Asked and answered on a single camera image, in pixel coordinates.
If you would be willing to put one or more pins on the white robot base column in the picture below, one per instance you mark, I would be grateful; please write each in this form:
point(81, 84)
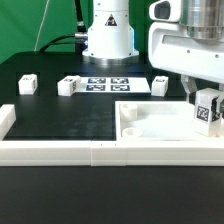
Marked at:
point(110, 37)

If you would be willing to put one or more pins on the fiducial marker sheet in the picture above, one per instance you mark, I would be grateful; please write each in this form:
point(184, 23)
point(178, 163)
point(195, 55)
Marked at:
point(114, 85)

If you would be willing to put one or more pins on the white L-shaped obstacle fence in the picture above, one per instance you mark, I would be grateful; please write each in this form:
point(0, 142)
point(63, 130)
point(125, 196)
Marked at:
point(105, 153)

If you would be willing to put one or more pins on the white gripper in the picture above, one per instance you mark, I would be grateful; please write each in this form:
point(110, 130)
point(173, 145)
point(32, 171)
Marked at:
point(171, 49)

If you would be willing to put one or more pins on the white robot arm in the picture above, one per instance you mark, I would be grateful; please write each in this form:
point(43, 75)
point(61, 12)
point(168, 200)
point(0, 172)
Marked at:
point(203, 19)

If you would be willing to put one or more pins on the white square tabletop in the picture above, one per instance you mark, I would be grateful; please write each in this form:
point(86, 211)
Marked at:
point(158, 120)

